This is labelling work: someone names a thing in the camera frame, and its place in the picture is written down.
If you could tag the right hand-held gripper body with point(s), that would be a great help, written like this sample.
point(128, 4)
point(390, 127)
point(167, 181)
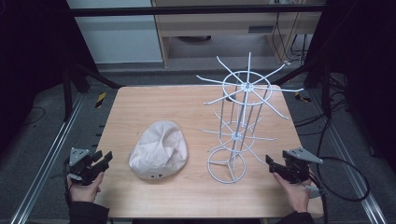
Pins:
point(297, 166)

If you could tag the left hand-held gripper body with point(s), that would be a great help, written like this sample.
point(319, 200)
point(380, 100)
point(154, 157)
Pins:
point(79, 169)

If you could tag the white cloth cap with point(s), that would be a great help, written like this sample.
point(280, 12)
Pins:
point(158, 152)

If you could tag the person's left hand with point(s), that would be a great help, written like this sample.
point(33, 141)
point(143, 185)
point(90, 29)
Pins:
point(83, 191)

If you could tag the person's right hand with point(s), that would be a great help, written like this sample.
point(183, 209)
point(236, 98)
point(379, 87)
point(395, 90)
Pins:
point(295, 196)

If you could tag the black and yellow tape strip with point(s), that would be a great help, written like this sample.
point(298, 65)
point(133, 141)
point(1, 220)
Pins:
point(100, 99)
point(302, 98)

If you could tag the black metal stand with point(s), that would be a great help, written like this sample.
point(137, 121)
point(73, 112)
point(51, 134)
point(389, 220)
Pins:
point(70, 90)
point(323, 87)

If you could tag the pale grey cabinet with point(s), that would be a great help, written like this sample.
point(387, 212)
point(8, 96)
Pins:
point(121, 37)

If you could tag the aluminium floor rail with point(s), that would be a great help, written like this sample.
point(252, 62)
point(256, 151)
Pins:
point(46, 158)
point(351, 168)

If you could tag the black frame crossbar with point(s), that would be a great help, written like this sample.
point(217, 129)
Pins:
point(186, 11)

